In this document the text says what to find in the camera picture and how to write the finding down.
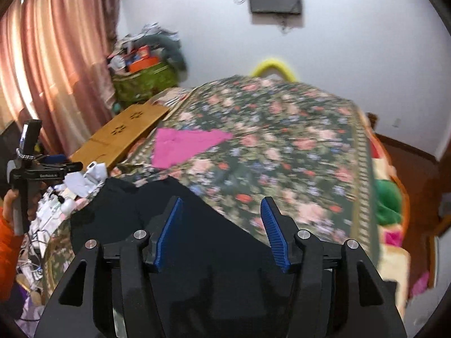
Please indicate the dark cabinet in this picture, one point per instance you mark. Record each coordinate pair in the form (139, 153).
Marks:
(7, 148)

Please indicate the pink satin curtain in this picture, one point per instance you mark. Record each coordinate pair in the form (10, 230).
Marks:
(60, 60)

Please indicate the red carton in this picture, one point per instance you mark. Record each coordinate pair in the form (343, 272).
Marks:
(143, 52)

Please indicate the colourful fleece blanket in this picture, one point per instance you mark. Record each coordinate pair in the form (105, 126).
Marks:
(387, 197)

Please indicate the pink folded cloth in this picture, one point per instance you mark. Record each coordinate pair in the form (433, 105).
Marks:
(179, 146)

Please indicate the person's left hand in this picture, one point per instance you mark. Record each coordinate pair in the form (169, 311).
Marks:
(10, 200)

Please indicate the purple cloth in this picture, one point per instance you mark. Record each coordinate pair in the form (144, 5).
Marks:
(28, 313)

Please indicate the pink fabric item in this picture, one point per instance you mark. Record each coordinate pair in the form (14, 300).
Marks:
(420, 283)

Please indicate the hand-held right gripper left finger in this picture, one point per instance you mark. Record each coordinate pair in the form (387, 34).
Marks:
(169, 232)

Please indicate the dark patterned curtain panel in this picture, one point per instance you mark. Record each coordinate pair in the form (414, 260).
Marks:
(113, 7)

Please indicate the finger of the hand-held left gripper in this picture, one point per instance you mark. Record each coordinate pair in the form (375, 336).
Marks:
(75, 166)
(54, 158)

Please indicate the white wall socket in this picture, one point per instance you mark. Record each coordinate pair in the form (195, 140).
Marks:
(396, 124)

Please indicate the wooden lap desk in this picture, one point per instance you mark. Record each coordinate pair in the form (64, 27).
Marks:
(116, 133)

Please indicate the floral bedspread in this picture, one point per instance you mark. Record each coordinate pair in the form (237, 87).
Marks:
(282, 141)

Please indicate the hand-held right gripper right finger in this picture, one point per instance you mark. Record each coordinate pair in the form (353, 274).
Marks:
(274, 232)

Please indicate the person's left forearm orange sleeve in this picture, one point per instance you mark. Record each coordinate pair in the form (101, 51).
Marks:
(7, 253)

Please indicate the green fabric storage bag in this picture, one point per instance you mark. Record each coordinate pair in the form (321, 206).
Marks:
(148, 81)

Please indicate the striped bed sheet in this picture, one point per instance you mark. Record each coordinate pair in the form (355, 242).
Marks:
(172, 97)

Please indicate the black pants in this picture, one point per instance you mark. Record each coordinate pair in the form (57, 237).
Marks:
(211, 253)

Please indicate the orange box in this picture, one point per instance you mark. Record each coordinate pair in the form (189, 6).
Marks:
(142, 64)

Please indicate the wooden bed frame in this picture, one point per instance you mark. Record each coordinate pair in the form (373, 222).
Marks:
(372, 121)

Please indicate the grey white cloth heap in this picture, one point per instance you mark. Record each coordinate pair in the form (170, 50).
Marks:
(156, 30)

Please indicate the yellow foam tube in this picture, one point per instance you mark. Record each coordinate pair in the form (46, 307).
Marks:
(271, 63)

